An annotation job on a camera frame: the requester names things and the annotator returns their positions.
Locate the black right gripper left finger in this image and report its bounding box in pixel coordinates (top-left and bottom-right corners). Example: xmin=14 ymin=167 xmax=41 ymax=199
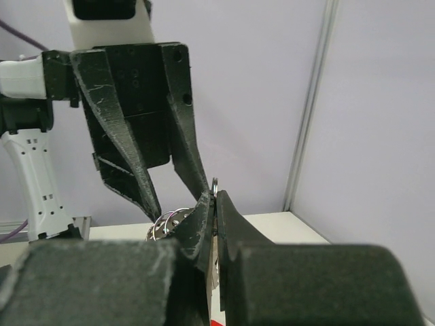
xmin=1 ymin=192 xmax=213 ymax=325

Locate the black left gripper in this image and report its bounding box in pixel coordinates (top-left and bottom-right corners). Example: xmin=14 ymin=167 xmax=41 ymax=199
xmin=42 ymin=42 xmax=209 ymax=219

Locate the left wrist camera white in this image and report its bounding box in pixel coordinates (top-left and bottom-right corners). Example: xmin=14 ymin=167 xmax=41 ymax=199
xmin=63 ymin=1 xmax=155 ymax=50

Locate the left aluminium frame post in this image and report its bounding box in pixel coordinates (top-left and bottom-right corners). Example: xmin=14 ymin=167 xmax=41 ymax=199
xmin=283 ymin=0 xmax=340 ymax=211

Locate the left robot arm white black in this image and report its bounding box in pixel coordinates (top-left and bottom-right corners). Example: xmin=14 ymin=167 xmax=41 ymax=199
xmin=1 ymin=42 xmax=209 ymax=241

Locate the large grey keyring yellow handle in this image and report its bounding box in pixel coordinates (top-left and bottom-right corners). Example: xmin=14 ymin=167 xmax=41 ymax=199
xmin=144 ymin=177 xmax=220 ymax=326

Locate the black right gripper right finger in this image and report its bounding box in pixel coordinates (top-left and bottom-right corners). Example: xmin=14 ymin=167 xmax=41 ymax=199
xmin=215 ymin=190 xmax=424 ymax=325

